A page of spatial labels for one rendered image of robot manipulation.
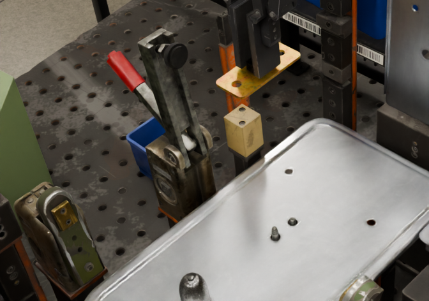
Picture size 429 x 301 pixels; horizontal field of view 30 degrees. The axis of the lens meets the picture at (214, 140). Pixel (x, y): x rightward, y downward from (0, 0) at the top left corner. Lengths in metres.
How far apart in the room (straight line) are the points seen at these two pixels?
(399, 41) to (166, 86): 0.30
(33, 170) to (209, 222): 0.50
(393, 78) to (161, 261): 0.38
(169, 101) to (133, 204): 0.53
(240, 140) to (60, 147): 0.63
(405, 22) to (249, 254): 0.34
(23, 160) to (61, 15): 1.93
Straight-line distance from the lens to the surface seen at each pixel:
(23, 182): 1.39
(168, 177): 1.00
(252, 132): 1.00
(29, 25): 3.26
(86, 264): 0.95
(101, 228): 1.40
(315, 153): 1.04
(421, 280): 0.93
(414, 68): 1.03
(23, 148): 1.36
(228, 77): 0.76
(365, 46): 1.16
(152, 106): 0.98
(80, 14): 3.24
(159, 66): 0.89
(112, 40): 1.81
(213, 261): 0.93
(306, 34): 1.64
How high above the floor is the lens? 1.73
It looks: 43 degrees down
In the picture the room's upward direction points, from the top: 9 degrees counter-clockwise
